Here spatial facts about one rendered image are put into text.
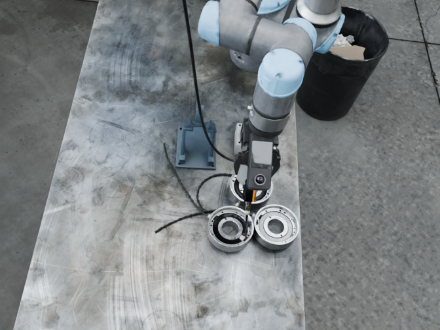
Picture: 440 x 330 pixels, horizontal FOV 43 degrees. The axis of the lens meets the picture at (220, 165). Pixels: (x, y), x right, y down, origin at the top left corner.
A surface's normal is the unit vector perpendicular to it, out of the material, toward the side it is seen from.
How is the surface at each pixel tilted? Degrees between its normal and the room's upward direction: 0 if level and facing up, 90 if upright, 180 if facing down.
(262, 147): 31
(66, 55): 0
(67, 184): 0
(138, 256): 0
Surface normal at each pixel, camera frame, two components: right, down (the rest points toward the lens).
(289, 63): 0.12, -0.56
